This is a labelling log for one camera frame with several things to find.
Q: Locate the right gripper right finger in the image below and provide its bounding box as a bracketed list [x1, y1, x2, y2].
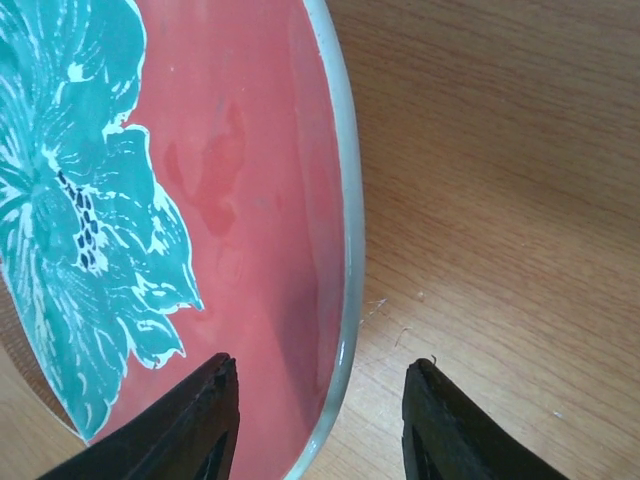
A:
[402, 358, 565, 480]

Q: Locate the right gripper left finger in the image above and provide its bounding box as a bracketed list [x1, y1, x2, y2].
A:
[41, 353, 240, 480]

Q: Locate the red floral plate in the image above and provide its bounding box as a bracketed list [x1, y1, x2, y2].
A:
[1, 1, 365, 479]

